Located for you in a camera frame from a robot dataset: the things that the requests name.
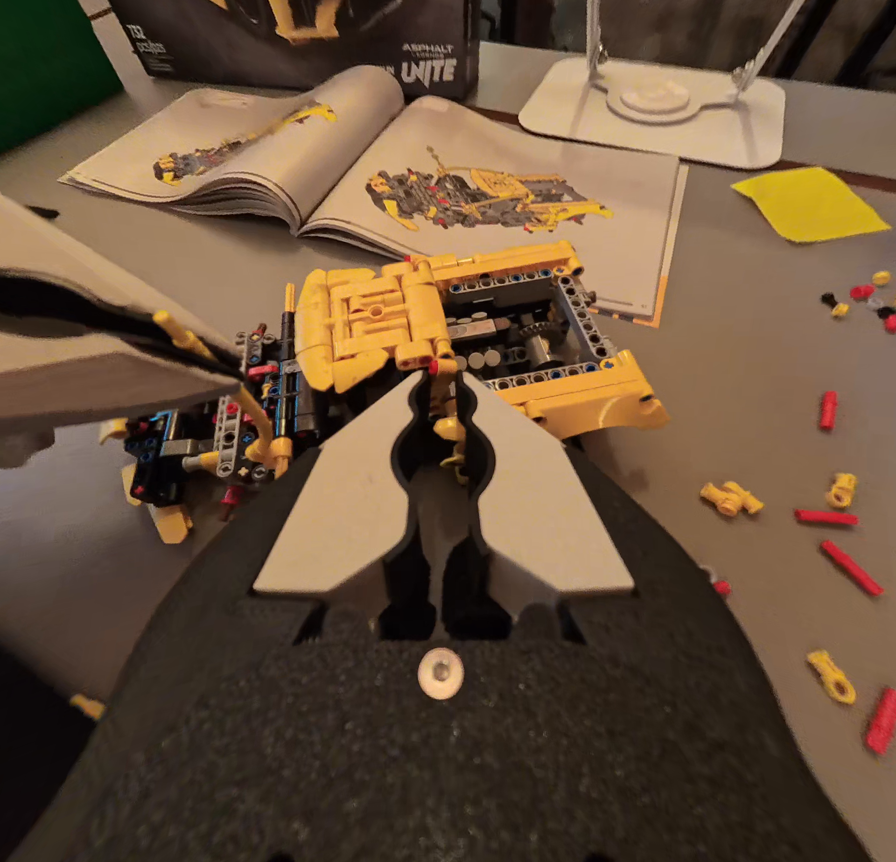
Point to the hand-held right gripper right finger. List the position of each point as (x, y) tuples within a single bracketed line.
[(553, 526)]

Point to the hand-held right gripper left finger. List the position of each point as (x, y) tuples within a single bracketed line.
[(336, 526)]

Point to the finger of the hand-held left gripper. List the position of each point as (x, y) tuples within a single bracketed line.
[(70, 260), (84, 386)]

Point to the yellow toy brick model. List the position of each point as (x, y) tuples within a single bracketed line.
[(364, 316)]

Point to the black brick piece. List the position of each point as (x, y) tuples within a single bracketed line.
[(42, 212)]

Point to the red and grey brick pin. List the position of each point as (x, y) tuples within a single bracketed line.
[(719, 585)]

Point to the green box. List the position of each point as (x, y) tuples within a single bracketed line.
[(49, 71)]

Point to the dark printed toy box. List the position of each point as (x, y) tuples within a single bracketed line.
[(210, 29)]

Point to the open instruction booklet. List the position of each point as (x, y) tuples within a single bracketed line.
[(616, 246)]

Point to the long red brick axle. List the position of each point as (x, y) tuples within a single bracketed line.
[(828, 410)]

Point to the cluster of small brick pieces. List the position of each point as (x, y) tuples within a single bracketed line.
[(864, 298)]

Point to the white lamp stand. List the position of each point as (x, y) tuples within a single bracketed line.
[(735, 127)]

